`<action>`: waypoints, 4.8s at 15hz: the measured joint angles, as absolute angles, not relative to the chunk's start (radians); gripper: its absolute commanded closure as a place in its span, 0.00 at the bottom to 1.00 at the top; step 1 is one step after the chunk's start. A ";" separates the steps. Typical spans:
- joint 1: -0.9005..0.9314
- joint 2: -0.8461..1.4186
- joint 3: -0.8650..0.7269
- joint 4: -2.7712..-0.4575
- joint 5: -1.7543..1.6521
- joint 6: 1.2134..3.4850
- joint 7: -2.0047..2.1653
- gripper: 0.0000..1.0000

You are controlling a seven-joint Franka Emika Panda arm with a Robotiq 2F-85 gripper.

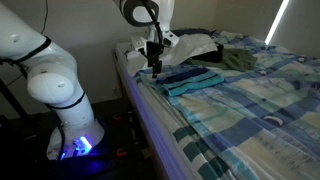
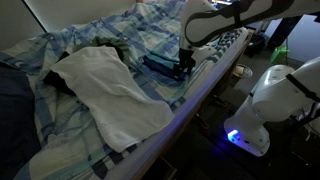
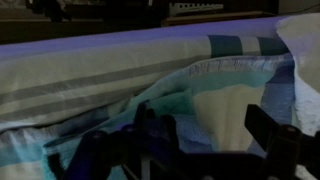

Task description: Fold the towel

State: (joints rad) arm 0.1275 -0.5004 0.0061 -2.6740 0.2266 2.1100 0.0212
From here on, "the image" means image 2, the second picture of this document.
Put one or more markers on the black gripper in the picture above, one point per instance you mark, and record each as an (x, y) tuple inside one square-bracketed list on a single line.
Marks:
[(185, 58)]

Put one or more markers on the teal striped towel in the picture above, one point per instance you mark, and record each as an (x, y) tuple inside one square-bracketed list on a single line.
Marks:
[(160, 65)]

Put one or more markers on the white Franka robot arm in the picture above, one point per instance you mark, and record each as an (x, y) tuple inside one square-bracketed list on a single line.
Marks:
[(283, 96)]

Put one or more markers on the white towel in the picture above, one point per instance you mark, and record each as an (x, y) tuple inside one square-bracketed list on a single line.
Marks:
[(110, 100)]

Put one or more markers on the blue plaid bed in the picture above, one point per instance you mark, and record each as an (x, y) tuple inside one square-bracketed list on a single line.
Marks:
[(150, 30)]

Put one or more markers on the green garment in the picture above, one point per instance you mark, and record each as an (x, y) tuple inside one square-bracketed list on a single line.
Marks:
[(116, 45)]

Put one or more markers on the black bag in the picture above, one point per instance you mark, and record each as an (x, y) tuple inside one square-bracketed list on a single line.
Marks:
[(256, 45)]

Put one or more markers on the green bag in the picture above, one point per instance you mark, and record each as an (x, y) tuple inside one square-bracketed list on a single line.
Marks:
[(279, 55)]

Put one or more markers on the dark blue pillow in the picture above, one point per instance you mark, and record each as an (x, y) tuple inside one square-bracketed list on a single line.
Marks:
[(13, 116)]

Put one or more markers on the bed frame with mattress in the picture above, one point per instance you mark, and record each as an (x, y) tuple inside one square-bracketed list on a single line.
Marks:
[(173, 126)]

